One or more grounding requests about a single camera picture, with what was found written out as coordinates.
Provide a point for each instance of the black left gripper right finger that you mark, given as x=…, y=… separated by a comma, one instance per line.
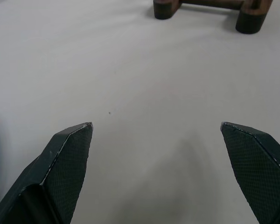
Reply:
x=256, y=168

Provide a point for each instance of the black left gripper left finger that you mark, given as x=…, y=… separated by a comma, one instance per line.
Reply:
x=60, y=172

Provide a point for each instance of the brown wooden stand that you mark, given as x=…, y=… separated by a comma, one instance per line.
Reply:
x=210, y=14

